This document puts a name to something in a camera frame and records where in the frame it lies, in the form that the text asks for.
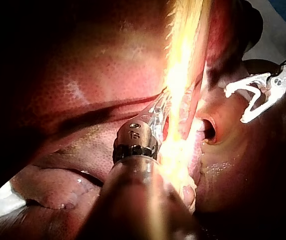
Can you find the dark red liver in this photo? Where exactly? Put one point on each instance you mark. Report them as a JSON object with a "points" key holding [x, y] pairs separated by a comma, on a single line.
{"points": [[87, 82]]}

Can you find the white clip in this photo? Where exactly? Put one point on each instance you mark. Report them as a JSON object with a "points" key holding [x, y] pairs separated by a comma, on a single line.
{"points": [[229, 90]]}

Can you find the dark left arm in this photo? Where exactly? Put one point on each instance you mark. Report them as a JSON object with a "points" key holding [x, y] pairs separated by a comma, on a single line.
{"points": [[137, 200]]}

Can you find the left arm instrument jaw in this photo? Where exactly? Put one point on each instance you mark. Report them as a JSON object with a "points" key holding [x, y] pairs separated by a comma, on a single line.
{"points": [[161, 110]]}

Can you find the gallbladder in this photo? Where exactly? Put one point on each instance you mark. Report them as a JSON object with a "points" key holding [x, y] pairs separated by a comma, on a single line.
{"points": [[182, 62]]}

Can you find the right arm instrument jaw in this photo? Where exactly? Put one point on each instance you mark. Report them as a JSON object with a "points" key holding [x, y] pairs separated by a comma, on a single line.
{"points": [[254, 79], [263, 100]]}

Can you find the left arm instrument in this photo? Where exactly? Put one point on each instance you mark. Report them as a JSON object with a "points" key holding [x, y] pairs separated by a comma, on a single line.
{"points": [[135, 136]]}

